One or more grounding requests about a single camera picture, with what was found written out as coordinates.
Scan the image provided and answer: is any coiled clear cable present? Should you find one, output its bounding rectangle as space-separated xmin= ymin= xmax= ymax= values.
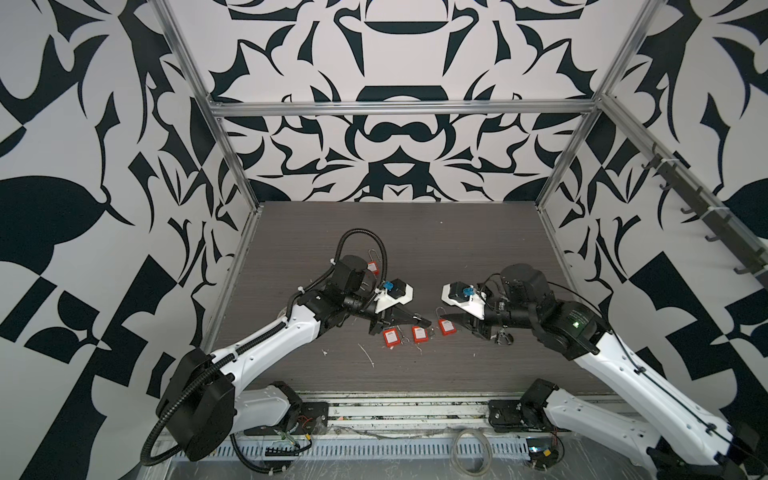
xmin=449 ymin=427 xmax=494 ymax=478

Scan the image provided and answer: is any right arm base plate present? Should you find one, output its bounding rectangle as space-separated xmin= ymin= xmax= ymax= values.
xmin=487 ymin=400 xmax=557 ymax=433

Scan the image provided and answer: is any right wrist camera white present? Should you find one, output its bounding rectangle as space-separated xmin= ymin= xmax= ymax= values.
xmin=441 ymin=281 xmax=486 ymax=320

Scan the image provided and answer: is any red padlock with white label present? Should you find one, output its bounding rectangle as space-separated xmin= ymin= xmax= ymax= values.
xmin=435 ymin=307 xmax=457 ymax=336

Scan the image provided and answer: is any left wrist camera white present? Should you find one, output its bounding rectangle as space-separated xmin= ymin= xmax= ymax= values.
xmin=374 ymin=279 xmax=414 ymax=314

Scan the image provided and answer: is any bunch of keys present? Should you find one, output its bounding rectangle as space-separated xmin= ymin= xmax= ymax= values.
xmin=491 ymin=330 xmax=514 ymax=346

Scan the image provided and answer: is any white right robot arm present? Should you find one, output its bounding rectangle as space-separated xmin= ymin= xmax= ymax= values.
xmin=441 ymin=264 xmax=759 ymax=479

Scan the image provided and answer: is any white perforated cable duct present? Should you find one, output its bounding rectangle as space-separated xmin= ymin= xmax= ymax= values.
xmin=204 ymin=437 xmax=529 ymax=461

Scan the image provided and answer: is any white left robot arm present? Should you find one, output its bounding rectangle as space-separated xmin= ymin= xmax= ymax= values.
xmin=140 ymin=228 xmax=431 ymax=466

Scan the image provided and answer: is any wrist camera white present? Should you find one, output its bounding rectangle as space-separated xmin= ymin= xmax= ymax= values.
xmin=374 ymin=279 xmax=414 ymax=314
xmin=441 ymin=281 xmax=486 ymax=320

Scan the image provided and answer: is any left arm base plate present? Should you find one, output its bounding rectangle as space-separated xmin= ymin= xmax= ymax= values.
xmin=244 ymin=401 xmax=330 ymax=436

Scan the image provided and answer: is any green lit circuit board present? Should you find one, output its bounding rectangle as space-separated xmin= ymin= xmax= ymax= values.
xmin=526 ymin=436 xmax=564 ymax=472

